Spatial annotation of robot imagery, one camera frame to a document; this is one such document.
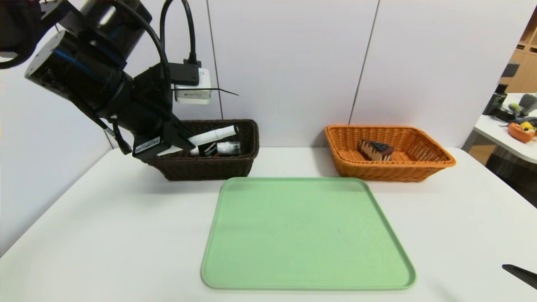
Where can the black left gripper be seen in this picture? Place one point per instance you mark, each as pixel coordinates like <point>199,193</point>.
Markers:
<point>152,144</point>

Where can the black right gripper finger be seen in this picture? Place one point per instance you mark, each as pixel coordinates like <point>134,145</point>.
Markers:
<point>522,274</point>

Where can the black cosmetic tube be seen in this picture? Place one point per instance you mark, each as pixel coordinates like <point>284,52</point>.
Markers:
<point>208,149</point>

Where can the white marker pen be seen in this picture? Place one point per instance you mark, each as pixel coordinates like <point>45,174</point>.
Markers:
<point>214,135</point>

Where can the white bottle with clear cap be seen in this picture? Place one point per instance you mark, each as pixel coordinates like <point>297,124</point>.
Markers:
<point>228,148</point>

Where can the chocolate blueberry cake slice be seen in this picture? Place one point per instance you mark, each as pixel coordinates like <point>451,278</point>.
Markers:
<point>373,152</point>

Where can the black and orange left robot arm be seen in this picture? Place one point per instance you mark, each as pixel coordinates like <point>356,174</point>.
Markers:
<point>84,63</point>

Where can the dark brown wicker basket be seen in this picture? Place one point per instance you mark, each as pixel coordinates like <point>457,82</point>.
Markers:
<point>235,165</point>

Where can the orange wicker basket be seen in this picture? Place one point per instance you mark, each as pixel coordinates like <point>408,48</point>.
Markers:
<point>377,172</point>

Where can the white side table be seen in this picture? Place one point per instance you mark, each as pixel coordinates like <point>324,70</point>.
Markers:
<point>503,142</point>

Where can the orange toy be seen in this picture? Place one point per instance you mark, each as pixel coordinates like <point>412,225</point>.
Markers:
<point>520,133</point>

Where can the light green plastic tray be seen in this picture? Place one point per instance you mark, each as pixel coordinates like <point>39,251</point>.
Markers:
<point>310,235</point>

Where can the grey brush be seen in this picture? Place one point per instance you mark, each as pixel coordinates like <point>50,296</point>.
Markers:
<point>527,102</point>

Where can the black box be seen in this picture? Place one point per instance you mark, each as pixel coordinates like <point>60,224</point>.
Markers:
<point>494,104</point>

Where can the wooden cabinet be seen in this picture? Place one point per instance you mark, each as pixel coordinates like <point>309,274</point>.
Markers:
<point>524,71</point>

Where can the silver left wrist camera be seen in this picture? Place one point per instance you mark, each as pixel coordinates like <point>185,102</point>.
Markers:
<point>195,88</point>

